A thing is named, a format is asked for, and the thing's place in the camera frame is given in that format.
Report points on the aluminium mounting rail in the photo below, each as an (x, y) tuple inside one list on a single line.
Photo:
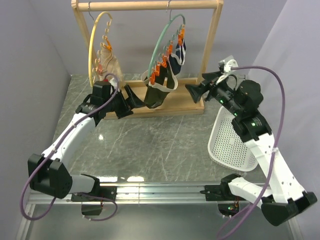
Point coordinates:
[(146, 193)]

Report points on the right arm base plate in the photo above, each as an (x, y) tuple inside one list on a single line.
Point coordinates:
[(212, 193)]

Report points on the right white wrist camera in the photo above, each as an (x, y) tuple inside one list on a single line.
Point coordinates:
[(226, 66)]

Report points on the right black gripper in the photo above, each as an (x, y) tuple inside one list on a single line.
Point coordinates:
[(196, 91)]

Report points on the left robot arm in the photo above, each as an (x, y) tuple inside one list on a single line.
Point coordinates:
[(48, 171)]

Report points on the wooden clothes rack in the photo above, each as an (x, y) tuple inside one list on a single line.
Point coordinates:
[(178, 103)]

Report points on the navy blue underwear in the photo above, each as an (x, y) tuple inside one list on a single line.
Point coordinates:
[(177, 58)]

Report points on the orange clip on yellow hanger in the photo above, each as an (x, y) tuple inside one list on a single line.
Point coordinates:
[(107, 45)]

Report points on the pink clip on yellow hanger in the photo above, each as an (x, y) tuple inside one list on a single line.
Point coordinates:
[(100, 69)]

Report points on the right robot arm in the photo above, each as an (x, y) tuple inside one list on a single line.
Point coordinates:
[(284, 197)]

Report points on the olive green underwear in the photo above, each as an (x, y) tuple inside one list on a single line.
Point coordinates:
[(164, 84)]

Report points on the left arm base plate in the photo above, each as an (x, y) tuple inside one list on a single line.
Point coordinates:
[(105, 192)]

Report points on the beige underwear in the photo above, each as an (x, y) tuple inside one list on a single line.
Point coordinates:
[(110, 64)]

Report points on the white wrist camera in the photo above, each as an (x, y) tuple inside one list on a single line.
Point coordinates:
[(226, 66), (112, 81)]

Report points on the end orange clip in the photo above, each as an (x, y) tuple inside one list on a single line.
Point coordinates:
[(152, 79)]

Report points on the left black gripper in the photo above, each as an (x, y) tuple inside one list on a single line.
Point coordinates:
[(133, 101)]

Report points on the white perforated plastic basket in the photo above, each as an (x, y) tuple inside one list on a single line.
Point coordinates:
[(226, 148)]

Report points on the yellow plastic hanger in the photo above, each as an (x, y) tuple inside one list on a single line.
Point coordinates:
[(93, 61)]

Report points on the green wire hanger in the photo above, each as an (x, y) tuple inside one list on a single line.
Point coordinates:
[(153, 60)]

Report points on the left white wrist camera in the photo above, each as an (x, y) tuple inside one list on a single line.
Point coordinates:
[(112, 81)]

